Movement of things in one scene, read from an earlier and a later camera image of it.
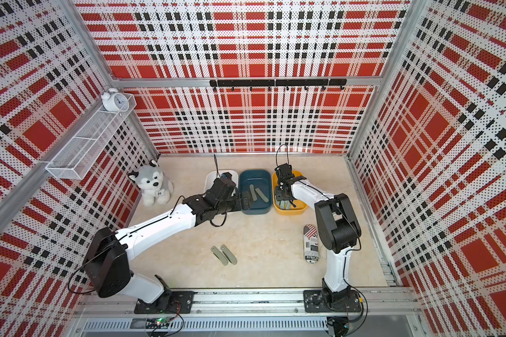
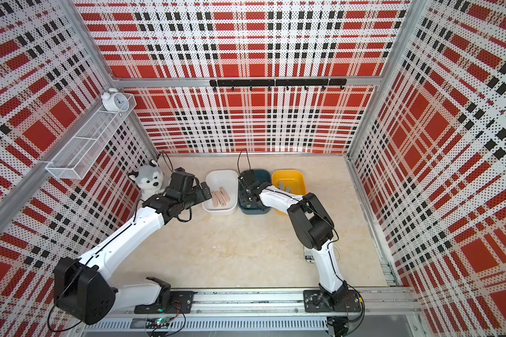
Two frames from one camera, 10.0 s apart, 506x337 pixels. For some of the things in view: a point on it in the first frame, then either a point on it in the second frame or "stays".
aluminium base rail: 87,302 stays
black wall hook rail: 287,83 stays
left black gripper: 239,205 to 201,197
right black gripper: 279,192 to 244,199
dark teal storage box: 261,179 stays
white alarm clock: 113,101 stays
